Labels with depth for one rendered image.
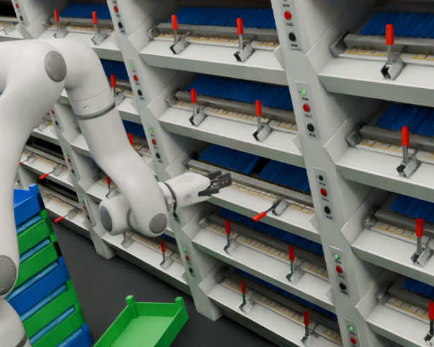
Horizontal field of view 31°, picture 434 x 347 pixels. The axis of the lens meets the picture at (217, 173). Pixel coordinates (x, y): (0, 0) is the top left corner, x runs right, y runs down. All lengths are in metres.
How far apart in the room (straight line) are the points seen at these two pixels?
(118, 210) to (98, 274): 1.19
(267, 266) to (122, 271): 0.94
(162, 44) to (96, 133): 0.46
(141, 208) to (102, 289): 1.16
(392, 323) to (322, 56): 0.60
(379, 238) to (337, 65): 0.38
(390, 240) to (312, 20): 0.48
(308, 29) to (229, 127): 0.48
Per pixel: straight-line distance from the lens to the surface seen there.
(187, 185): 1.82
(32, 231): 2.30
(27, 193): 2.35
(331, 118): 1.58
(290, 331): 2.12
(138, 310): 2.56
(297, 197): 1.84
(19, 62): 1.47
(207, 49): 1.87
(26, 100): 1.46
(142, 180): 1.68
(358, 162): 1.57
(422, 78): 1.38
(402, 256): 1.61
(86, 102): 1.64
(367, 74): 1.46
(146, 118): 2.20
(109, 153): 1.69
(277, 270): 2.01
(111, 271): 2.90
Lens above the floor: 1.31
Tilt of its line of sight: 22 degrees down
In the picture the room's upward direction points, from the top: 14 degrees counter-clockwise
